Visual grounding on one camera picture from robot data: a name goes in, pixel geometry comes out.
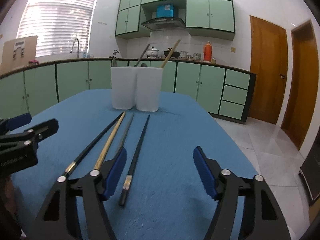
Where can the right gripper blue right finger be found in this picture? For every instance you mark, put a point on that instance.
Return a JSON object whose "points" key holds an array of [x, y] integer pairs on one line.
{"points": [[204, 171]]}

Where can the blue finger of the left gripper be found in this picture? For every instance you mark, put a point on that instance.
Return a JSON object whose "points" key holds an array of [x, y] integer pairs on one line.
{"points": [[18, 121]]}

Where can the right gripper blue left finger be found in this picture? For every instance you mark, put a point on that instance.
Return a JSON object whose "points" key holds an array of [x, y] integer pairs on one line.
{"points": [[113, 175]]}

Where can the bamboo chopstick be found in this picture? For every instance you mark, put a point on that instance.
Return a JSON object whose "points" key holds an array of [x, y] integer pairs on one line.
{"points": [[170, 54], [106, 147]]}

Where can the black chopstick silver band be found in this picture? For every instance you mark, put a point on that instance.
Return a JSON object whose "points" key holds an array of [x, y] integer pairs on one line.
{"points": [[68, 171]]}

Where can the dark grey chopstick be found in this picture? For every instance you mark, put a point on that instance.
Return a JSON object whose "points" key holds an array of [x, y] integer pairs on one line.
{"points": [[141, 56]]}

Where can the green lower kitchen cabinets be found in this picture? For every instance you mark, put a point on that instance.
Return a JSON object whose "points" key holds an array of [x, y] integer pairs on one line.
{"points": [[224, 92]]}

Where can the green kitchen cabinets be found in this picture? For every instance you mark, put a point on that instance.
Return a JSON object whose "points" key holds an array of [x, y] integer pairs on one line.
{"points": [[224, 92], [210, 18]]}

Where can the green upper kitchen cabinets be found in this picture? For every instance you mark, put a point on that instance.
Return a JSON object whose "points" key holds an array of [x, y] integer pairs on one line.
{"points": [[210, 18]]}

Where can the person's left hand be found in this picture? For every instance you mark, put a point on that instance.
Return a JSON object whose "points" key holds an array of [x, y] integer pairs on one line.
{"points": [[10, 229]]}

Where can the blue table cloth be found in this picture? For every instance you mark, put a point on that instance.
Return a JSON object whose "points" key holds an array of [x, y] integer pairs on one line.
{"points": [[167, 199]]}

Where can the cardboard box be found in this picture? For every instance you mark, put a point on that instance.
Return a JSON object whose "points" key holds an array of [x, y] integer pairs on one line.
{"points": [[17, 53]]}

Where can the white double utensil holder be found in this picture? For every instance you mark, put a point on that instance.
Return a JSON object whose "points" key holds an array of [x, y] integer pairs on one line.
{"points": [[137, 87]]}

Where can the black appliance at right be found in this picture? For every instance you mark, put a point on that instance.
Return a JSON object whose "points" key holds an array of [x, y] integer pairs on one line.
{"points": [[310, 173]]}

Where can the white window blinds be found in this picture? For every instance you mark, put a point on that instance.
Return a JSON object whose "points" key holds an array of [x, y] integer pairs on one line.
{"points": [[60, 25]]}

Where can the wooden door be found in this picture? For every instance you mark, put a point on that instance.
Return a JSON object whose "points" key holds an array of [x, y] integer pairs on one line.
{"points": [[304, 84], [269, 62]]}

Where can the white cooking pot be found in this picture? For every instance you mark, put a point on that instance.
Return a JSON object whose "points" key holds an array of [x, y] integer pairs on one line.
{"points": [[152, 53]]}

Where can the glass jars on counter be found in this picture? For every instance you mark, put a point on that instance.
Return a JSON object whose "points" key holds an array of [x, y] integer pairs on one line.
{"points": [[195, 57]]}

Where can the black wok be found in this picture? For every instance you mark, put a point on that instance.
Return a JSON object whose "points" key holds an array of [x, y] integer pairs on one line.
{"points": [[174, 55]]}

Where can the orange thermos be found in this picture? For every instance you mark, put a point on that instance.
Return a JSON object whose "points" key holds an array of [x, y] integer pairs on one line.
{"points": [[207, 52]]}

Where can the black range hood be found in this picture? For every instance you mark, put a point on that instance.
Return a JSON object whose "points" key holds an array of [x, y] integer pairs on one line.
{"points": [[164, 23]]}

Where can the blue box above hood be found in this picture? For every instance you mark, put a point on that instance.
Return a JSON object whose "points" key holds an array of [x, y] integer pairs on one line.
{"points": [[166, 10]]}

